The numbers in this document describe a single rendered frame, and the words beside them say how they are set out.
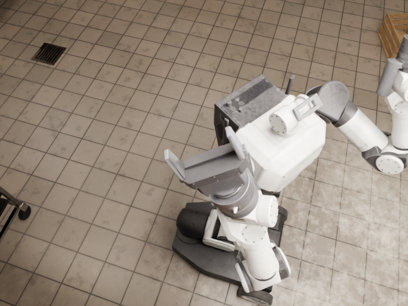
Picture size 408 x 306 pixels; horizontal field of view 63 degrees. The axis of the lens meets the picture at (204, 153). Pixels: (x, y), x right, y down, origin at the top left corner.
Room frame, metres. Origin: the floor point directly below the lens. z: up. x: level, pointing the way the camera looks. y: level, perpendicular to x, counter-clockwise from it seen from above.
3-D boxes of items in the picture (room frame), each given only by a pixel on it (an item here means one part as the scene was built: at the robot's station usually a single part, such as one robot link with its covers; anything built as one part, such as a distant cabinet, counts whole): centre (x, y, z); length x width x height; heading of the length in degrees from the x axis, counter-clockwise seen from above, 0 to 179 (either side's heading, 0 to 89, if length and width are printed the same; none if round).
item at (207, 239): (0.60, -0.11, 0.28); 0.21 x 0.20 x 0.13; 73
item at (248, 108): (0.59, -0.20, 1.26); 0.34 x 0.30 x 0.36; 128
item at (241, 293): (0.26, -0.30, 0.10); 0.20 x 0.05 x 0.20; 73
